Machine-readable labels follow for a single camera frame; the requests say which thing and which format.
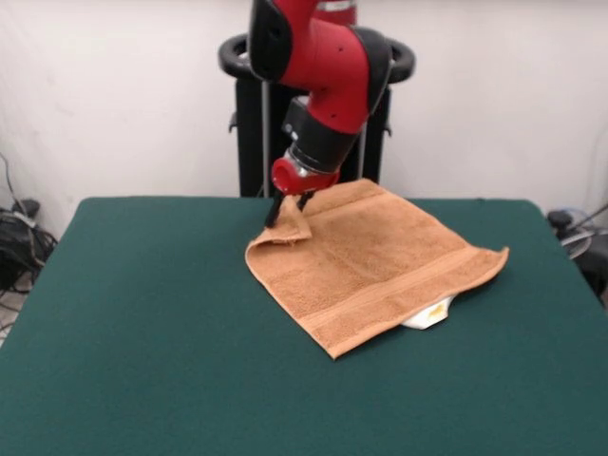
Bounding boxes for dark green table cloth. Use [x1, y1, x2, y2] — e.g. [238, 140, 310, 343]
[0, 196, 608, 456]

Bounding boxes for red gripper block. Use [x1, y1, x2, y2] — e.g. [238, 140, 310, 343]
[264, 157, 342, 230]

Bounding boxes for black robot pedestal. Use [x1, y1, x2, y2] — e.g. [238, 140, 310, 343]
[218, 31, 417, 199]

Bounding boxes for orange terry towel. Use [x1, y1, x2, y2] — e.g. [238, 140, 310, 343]
[244, 178, 510, 361]

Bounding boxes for black cable tangle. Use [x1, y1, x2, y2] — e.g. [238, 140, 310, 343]
[0, 151, 61, 333]

